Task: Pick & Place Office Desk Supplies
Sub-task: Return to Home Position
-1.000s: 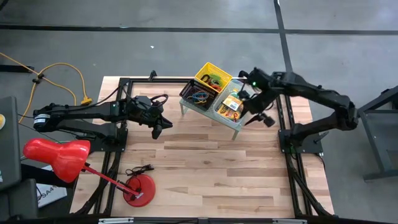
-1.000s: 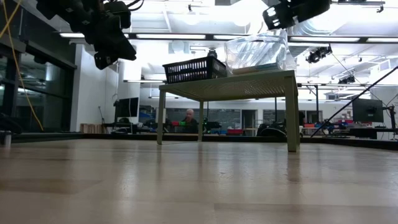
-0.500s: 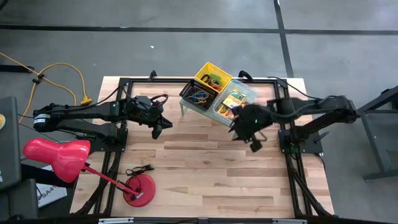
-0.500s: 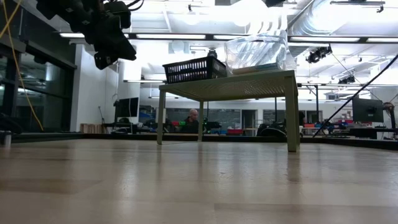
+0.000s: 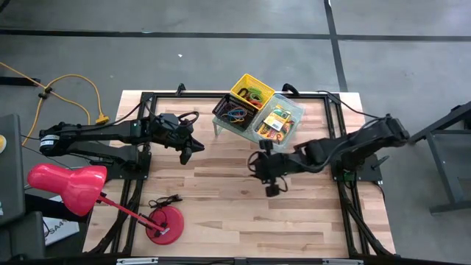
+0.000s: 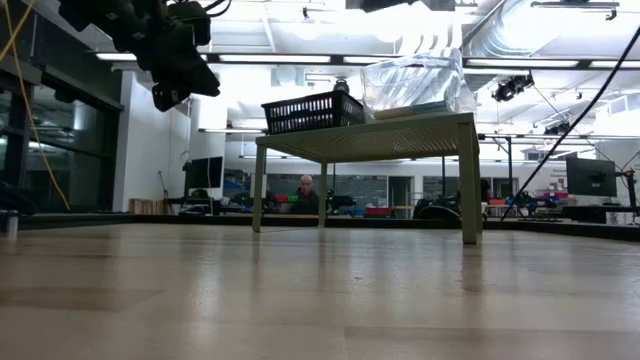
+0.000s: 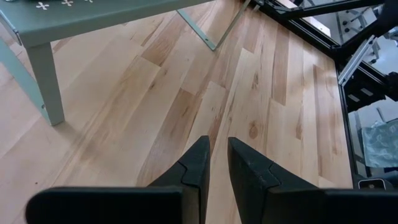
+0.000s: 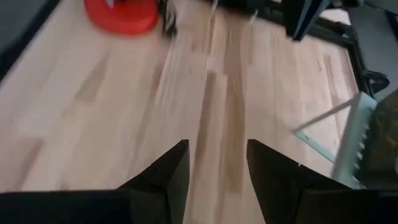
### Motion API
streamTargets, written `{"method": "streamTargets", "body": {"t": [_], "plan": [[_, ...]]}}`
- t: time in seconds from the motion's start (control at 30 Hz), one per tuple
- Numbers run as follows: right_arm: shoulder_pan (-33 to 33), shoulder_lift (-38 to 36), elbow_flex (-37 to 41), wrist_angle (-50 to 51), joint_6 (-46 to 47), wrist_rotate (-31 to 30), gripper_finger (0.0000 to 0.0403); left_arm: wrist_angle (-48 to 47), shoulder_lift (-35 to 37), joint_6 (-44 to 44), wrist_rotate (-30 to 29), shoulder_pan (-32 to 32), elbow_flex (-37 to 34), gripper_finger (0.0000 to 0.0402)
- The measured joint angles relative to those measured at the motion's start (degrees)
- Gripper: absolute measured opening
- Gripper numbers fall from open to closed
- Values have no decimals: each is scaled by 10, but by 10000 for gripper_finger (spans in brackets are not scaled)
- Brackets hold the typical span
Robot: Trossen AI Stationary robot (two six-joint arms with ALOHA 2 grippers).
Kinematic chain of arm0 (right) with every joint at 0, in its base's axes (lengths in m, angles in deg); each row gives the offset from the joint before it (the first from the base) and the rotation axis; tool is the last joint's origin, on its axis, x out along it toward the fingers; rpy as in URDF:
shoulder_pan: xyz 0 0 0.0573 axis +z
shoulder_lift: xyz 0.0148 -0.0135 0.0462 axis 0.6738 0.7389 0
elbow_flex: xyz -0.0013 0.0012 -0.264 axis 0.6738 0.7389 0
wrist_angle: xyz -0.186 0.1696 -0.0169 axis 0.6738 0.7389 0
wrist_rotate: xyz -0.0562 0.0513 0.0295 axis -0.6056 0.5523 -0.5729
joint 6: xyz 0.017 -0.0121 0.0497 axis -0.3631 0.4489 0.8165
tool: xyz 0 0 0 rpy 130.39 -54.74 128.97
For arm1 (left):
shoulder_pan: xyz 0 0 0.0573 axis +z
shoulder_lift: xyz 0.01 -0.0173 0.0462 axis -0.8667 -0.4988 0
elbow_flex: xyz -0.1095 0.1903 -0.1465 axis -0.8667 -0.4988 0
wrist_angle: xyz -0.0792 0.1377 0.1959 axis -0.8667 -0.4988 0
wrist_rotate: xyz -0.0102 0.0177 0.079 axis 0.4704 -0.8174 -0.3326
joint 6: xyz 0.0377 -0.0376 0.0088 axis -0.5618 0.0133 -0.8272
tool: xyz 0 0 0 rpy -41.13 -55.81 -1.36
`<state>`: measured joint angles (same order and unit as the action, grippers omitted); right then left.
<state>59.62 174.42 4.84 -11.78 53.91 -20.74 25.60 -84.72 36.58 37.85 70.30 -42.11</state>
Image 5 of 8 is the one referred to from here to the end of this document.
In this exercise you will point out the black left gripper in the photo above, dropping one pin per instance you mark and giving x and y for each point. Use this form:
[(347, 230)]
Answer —
[(173, 130)]

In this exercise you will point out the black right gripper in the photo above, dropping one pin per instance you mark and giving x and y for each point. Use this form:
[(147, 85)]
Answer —
[(277, 165)]

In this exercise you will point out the black mesh basket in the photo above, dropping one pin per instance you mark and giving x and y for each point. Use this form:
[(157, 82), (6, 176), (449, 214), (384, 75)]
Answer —
[(221, 105)]

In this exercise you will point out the blue rubber band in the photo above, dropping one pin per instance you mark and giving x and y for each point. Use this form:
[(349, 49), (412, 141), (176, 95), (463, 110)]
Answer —
[(235, 112)]

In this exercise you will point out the red rubber band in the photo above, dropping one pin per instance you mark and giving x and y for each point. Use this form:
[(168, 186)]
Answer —
[(251, 96), (257, 103)]

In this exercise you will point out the clear plastic bin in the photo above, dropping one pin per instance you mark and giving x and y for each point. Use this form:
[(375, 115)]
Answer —
[(294, 106)]

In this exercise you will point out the black rubber band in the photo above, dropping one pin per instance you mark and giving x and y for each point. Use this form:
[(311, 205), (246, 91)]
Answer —
[(240, 91)]

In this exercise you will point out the yellow plastic basket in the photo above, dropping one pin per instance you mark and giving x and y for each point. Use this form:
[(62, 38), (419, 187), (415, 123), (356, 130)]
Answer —
[(246, 79)]

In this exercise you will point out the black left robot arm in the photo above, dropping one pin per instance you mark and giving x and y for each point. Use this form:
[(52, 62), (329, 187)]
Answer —
[(92, 134)]

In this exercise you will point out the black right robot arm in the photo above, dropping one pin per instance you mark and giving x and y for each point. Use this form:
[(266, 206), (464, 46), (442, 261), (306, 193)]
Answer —
[(368, 141)]

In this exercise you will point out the red desk lamp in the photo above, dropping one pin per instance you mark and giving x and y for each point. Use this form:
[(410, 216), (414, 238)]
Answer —
[(73, 184)]

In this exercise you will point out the green perforated metal shelf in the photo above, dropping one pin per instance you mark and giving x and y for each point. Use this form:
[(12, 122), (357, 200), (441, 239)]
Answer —
[(218, 118)]

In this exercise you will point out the white labelled box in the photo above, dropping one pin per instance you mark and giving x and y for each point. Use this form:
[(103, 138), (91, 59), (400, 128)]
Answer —
[(60, 232)]

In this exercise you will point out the dark metal side table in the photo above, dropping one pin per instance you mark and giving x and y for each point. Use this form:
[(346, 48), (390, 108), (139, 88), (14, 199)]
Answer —
[(441, 162)]

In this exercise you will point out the grey cabinet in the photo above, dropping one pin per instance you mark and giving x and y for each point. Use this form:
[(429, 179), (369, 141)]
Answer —
[(9, 165)]

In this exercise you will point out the black floor bar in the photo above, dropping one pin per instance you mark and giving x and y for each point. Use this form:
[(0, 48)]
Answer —
[(18, 81)]

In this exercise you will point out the round yellowish object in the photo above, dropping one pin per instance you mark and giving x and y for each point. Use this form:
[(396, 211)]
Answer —
[(2, 143)]

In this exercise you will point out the grey box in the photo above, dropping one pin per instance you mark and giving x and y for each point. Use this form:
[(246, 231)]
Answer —
[(22, 235)]

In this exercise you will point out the black aluminium table frame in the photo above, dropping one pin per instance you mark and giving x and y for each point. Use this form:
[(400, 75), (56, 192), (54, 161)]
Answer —
[(184, 95)]

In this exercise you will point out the silver metal bracket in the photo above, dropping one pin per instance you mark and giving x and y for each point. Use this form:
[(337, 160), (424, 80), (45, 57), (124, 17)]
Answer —
[(138, 261), (342, 261)]

